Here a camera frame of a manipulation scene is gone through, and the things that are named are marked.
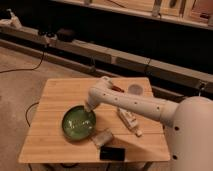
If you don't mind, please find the green ceramic bowl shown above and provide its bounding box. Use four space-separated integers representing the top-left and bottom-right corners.
61 105 96 141

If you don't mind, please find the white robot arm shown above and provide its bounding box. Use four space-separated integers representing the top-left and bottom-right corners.
85 76 213 171

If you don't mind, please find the red brown snack bar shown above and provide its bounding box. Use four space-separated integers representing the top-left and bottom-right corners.
112 86 125 93

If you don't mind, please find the white plastic bottle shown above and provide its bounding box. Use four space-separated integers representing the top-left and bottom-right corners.
117 108 142 137

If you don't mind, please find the black rectangular box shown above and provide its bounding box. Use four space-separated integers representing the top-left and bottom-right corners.
100 147 125 161

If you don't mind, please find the black round device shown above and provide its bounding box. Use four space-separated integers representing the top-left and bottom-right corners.
56 28 76 42

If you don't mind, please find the white object on ledge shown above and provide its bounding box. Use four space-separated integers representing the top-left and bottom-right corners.
0 9 22 29

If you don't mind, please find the black cable under table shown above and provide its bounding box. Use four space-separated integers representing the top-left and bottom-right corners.
25 101 40 128

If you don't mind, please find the black floor cable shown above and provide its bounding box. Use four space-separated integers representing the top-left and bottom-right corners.
0 46 46 75

